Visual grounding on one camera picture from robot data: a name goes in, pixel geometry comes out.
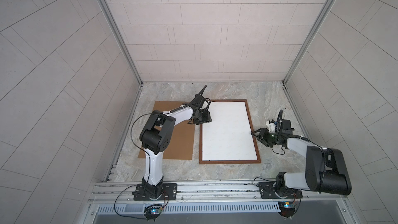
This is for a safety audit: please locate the left corner aluminium post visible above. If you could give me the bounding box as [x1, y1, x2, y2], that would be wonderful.
[97, 0, 143, 87]

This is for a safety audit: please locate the blue poster photo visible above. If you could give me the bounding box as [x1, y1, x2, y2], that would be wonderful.
[201, 101, 258, 161]

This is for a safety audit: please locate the controller circuit board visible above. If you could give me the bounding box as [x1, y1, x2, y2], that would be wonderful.
[144, 204, 163, 215]
[278, 202, 296, 218]

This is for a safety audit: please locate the brown wooden picture frame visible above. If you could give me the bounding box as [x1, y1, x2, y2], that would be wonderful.
[198, 99, 262, 165]

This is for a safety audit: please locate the brown cardboard backing board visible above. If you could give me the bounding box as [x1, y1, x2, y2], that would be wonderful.
[138, 101, 194, 163]

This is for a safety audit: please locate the left controller circuit board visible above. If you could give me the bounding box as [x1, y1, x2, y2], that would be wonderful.
[144, 204, 163, 215]

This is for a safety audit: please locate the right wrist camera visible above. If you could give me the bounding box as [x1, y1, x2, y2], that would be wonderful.
[266, 121, 277, 133]

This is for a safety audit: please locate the corner aluminium post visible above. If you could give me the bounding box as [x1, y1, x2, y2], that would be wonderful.
[282, 0, 336, 85]
[97, 0, 143, 87]

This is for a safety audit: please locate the right controller circuit board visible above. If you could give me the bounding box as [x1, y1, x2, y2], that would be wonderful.
[278, 202, 296, 218]

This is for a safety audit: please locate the right corner aluminium post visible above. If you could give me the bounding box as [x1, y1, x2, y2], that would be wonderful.
[282, 0, 336, 85]

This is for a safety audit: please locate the aluminium mounting rail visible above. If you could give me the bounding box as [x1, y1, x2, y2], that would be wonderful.
[86, 178, 349, 206]

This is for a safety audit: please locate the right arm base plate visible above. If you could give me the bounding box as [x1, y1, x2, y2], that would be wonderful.
[258, 181, 303, 200]

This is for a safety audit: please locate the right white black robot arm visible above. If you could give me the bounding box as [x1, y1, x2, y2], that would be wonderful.
[251, 118, 352, 198]

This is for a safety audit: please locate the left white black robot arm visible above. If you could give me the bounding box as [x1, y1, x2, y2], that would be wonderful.
[135, 86, 211, 199]

